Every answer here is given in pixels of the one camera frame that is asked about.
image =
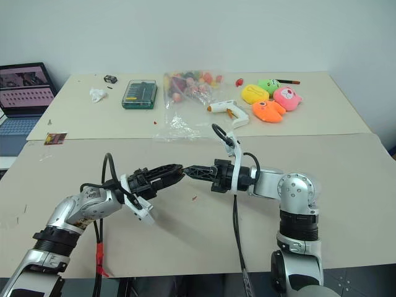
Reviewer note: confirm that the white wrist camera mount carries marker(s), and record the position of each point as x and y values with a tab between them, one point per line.
238	156
140	210

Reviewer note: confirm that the red tape wrap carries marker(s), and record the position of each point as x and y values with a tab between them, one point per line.
100	255

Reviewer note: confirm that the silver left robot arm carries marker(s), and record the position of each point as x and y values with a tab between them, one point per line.
83	204

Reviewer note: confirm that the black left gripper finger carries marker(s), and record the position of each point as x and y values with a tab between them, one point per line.
168	183
168	171

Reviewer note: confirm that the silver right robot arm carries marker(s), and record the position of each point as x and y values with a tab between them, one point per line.
297	191

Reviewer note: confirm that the red and black pen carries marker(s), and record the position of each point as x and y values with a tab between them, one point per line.
287	81

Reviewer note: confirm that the orange plush toy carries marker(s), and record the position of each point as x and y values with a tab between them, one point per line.
267	110

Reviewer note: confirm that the small red printed card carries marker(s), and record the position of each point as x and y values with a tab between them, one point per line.
56	138

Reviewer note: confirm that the green screwdriver bit case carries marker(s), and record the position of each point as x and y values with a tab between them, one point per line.
139	94

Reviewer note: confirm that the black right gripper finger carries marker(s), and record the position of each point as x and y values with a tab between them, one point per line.
205	177
204	169

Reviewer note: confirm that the yellow plush toy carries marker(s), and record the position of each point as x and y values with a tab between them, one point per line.
254	93

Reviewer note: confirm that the clear bag of toy fruits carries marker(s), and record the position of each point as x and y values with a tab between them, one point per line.
185	102

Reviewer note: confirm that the green plush toy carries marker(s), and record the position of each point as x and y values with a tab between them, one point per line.
268	86

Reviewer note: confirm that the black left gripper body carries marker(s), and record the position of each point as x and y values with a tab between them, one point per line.
143	185

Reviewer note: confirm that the pink plush toy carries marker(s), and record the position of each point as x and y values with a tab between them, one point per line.
287	97

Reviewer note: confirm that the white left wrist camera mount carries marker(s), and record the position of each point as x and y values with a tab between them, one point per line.
140	210

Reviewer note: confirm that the small black box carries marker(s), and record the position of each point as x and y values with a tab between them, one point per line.
110	79

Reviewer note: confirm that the white hot glue gun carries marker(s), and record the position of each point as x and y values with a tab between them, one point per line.
223	106

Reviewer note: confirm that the open laptop with pink screen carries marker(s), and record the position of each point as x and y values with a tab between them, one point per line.
18	96

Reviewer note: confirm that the small red toy strawberry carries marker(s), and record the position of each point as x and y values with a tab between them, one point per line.
239	82

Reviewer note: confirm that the crumpled white tissue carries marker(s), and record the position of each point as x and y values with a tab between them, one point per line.
98	94

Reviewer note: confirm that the dark panel with white dots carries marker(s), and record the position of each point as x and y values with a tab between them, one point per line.
362	280

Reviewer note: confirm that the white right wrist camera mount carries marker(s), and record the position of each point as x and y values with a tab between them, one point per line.
238	156

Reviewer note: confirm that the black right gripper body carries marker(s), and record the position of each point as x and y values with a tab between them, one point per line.
223	179

